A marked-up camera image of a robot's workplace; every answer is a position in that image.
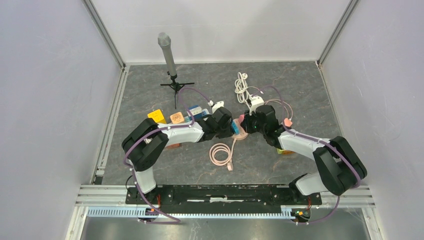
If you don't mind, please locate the white long power strip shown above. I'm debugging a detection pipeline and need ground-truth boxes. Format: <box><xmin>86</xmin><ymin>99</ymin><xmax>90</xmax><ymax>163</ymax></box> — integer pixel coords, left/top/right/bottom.
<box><xmin>184</xmin><ymin>108</ymin><xmax>210</xmax><ymax>123</ymax></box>

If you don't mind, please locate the grey microphone on tripod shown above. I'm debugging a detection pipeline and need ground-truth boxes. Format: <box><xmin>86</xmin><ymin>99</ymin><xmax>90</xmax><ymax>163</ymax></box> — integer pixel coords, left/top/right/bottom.
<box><xmin>157</xmin><ymin>32</ymin><xmax>195</xmax><ymax>109</ymax></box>

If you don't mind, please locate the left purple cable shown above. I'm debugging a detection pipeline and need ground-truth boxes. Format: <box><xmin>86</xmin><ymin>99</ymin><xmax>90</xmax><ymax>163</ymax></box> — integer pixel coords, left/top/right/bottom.
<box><xmin>122</xmin><ymin>87</ymin><xmax>213</xmax><ymax>225</ymax></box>

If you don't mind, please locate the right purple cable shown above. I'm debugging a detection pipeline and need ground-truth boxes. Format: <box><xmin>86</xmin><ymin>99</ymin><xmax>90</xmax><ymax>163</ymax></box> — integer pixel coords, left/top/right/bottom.
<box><xmin>261</xmin><ymin>85</ymin><xmax>362</xmax><ymax>226</ymax></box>

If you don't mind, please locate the purple cable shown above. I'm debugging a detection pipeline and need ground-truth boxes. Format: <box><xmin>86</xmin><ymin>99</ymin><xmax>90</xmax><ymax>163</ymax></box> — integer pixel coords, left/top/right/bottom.
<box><xmin>261</xmin><ymin>85</ymin><xmax>362</xmax><ymax>226</ymax></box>
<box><xmin>122</xmin><ymin>87</ymin><xmax>213</xmax><ymax>225</ymax></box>

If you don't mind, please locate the white bundled cable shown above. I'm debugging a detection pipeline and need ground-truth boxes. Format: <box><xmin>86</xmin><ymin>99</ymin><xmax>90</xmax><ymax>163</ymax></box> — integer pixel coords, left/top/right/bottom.
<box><xmin>233</xmin><ymin>71</ymin><xmax>264</xmax><ymax>107</ymax></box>

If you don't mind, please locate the salmon charger with thin cable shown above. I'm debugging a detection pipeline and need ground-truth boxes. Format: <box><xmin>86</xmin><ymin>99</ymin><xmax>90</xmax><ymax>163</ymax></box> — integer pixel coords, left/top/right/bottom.
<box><xmin>264</xmin><ymin>98</ymin><xmax>294</xmax><ymax>127</ymax></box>

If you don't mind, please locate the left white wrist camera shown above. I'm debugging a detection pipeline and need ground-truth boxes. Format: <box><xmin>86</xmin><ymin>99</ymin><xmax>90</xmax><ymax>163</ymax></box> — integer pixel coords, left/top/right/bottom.
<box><xmin>207</xmin><ymin>100</ymin><xmax>225</xmax><ymax>114</ymax></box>

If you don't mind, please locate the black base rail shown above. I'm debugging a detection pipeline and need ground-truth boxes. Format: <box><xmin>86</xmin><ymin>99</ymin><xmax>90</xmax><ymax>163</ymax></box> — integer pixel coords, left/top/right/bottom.
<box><xmin>125</xmin><ymin>184</ymin><xmax>322</xmax><ymax>214</ymax></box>

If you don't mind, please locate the yellow cube adapter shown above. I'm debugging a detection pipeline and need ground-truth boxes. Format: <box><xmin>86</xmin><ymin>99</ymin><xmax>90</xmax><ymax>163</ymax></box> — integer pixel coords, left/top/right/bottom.
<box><xmin>147</xmin><ymin>109</ymin><xmax>167</xmax><ymax>124</ymax></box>

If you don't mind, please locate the pink round socket with cable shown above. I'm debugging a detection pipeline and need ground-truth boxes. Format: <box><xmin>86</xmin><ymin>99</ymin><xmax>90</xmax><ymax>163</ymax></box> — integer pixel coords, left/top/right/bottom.
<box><xmin>208</xmin><ymin>130</ymin><xmax>249</xmax><ymax>172</ymax></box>

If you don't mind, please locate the blue white cube adapter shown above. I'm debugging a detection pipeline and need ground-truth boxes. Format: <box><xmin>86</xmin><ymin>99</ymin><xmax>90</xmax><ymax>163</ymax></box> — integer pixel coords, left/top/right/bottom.
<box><xmin>187</xmin><ymin>105</ymin><xmax>203</xmax><ymax>120</ymax></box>

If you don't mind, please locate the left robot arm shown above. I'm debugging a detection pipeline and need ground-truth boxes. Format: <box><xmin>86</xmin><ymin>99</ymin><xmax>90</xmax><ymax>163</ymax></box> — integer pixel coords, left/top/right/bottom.
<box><xmin>121</xmin><ymin>106</ymin><xmax>234</xmax><ymax>204</ymax></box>

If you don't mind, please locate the orange green lego stack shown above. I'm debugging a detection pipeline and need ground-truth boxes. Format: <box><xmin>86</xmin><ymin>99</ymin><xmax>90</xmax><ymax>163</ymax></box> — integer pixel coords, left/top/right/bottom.
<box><xmin>276</xmin><ymin>148</ymin><xmax>294</xmax><ymax>155</ymax></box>

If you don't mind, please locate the red lego brick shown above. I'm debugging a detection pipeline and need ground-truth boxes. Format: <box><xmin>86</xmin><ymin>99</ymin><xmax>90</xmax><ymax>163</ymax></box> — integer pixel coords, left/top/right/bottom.
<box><xmin>165</xmin><ymin>143</ymin><xmax>181</xmax><ymax>149</ymax></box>

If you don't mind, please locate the pink adapter plug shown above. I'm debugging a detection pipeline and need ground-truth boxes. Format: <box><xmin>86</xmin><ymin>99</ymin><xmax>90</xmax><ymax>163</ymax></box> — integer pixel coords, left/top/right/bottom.
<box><xmin>238</xmin><ymin>114</ymin><xmax>245</xmax><ymax>124</ymax></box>

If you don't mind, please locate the blue adapter plug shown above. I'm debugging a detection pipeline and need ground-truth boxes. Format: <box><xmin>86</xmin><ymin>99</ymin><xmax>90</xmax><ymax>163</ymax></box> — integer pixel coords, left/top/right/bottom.
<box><xmin>231</xmin><ymin>119</ymin><xmax>240</xmax><ymax>135</ymax></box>

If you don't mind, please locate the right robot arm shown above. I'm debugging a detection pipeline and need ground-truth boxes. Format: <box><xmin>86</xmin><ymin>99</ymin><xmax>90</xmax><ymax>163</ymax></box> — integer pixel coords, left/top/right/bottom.
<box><xmin>240</xmin><ymin>105</ymin><xmax>368</xmax><ymax>204</ymax></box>

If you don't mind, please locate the orange cube adapter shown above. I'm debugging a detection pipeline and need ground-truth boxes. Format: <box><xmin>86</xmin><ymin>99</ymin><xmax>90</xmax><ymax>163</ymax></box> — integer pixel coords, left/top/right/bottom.
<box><xmin>170</xmin><ymin>112</ymin><xmax>185</xmax><ymax>124</ymax></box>

